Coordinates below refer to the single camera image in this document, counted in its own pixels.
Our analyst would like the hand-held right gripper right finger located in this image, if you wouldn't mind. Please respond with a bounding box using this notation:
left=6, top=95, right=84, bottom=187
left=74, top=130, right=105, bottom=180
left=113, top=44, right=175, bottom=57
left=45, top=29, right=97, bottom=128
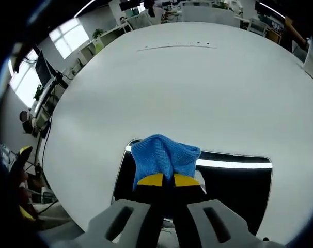
left=171, top=173, right=285, bottom=248

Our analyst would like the black computer monitor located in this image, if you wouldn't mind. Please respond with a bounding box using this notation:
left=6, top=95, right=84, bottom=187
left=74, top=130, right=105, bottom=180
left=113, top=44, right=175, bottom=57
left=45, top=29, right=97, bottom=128
left=34, top=50, right=54, bottom=88

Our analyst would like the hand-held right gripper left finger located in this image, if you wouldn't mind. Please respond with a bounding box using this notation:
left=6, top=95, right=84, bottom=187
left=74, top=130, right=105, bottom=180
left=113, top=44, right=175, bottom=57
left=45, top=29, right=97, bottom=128
left=87, top=173, right=173, bottom=248

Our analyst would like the grey office chair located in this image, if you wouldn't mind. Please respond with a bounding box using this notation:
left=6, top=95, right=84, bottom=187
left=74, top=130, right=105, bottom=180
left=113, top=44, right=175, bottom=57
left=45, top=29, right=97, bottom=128
left=247, top=16, right=269, bottom=36

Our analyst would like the blue cleaning cloth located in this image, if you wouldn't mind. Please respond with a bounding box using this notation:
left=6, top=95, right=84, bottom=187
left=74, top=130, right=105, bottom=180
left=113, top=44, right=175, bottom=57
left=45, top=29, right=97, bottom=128
left=130, top=133, right=202, bottom=192

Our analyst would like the green potted plant by window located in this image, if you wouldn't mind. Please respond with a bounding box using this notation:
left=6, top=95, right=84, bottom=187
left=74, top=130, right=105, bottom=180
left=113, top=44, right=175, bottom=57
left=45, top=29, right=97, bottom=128
left=33, top=83, right=44, bottom=102

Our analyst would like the person's left hand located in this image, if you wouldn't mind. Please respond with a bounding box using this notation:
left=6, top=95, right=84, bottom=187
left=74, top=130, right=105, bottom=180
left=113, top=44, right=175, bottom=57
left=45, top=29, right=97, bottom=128
left=13, top=169, right=45, bottom=207

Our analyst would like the green potted plant on shelf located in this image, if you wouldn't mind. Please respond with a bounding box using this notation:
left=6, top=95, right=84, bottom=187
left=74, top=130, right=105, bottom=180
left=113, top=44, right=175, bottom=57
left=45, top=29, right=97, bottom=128
left=92, top=28, right=106, bottom=40

